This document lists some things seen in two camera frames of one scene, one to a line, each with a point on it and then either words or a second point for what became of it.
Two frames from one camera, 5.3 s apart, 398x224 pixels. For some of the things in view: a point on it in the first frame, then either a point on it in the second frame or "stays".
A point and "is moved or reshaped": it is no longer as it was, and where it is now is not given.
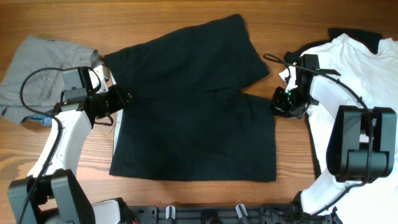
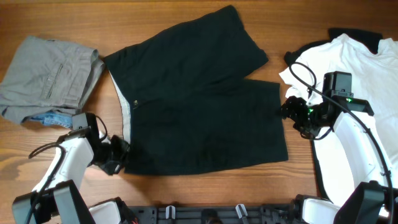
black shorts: [189, 119] is moved or reshaped
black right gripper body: [290, 101] -> [306, 117]
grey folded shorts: [32, 85] stays
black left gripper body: [109, 101] -> [111, 158]
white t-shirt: [347, 76] stays
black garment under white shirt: [367, 38] stays
